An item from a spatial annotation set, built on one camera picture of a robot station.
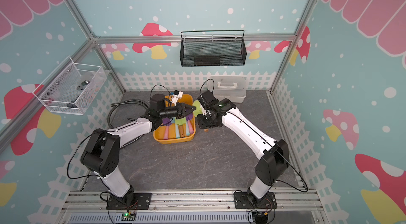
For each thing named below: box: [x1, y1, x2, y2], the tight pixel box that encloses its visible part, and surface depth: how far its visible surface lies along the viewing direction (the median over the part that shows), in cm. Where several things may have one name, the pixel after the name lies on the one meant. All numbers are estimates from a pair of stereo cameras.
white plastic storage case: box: [209, 75, 247, 104], surface depth 111 cm
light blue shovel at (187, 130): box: [185, 120, 191, 136], surface depth 99 cm
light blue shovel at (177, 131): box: [175, 123, 181, 139], surface depth 98 cm
